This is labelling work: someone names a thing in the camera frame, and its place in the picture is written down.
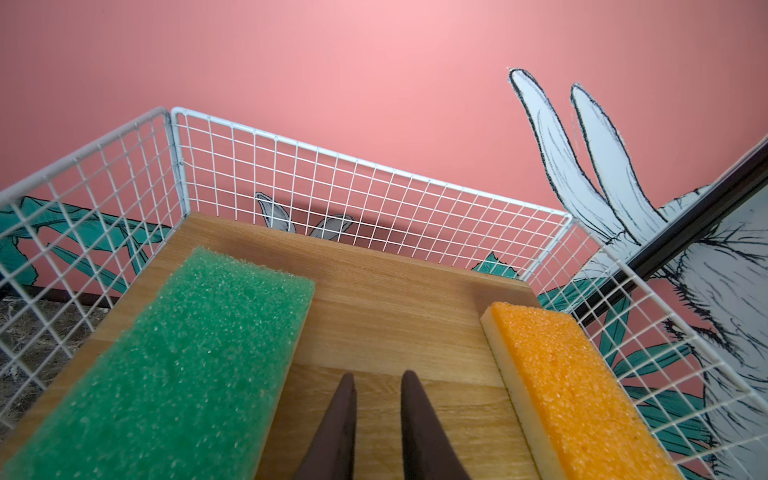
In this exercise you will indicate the bright green sponge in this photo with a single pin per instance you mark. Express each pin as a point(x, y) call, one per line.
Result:
point(189, 391)

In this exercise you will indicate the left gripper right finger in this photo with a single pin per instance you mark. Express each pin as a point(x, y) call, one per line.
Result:
point(426, 450)

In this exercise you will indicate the white wire three-tier shelf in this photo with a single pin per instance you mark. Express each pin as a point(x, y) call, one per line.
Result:
point(403, 267)

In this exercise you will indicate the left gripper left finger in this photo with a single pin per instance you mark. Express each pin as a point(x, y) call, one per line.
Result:
point(331, 454)

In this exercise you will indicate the orange sponge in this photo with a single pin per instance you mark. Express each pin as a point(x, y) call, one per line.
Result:
point(578, 421)

